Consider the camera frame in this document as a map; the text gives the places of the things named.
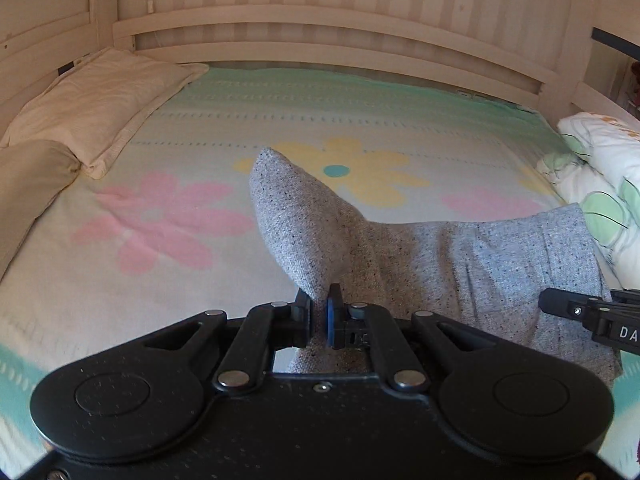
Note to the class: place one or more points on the floral bed blanket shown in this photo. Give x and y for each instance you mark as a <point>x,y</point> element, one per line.
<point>200,160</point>

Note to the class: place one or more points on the cream pillow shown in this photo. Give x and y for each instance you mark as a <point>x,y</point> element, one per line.
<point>100,105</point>

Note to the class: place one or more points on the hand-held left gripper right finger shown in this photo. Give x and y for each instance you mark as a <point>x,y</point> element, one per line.
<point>331,324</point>

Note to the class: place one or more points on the grey speckled pants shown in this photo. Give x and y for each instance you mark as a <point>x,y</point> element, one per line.
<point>310,220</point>

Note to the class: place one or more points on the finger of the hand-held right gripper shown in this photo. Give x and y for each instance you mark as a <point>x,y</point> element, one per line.
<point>562,305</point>

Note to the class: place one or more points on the tan pillow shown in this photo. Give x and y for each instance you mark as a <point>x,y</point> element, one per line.
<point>30,195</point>

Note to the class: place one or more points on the folded white printed quilt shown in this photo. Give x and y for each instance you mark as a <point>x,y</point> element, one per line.
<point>607,160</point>

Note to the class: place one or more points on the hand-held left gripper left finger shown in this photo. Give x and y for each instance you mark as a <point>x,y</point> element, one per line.
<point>303,312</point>

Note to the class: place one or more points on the pale wooden bed frame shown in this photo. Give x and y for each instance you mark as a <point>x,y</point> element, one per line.
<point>320,25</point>

